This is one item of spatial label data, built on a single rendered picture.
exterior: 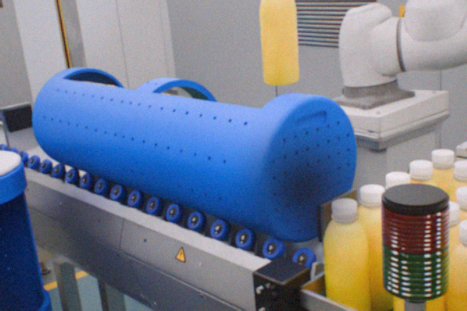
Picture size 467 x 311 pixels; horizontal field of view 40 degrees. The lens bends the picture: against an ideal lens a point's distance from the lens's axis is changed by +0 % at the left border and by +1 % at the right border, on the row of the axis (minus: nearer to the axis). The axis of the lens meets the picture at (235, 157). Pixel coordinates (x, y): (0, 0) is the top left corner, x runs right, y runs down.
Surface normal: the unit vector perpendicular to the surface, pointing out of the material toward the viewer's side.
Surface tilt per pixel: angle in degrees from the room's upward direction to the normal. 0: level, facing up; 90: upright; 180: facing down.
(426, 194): 0
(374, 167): 90
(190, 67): 90
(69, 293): 90
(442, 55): 109
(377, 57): 94
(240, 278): 71
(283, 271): 0
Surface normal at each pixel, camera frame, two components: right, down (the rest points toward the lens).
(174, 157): -0.71, 0.08
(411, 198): -0.09, -0.95
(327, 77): -0.79, 0.25
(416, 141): 0.61, 0.19
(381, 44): -0.37, 0.21
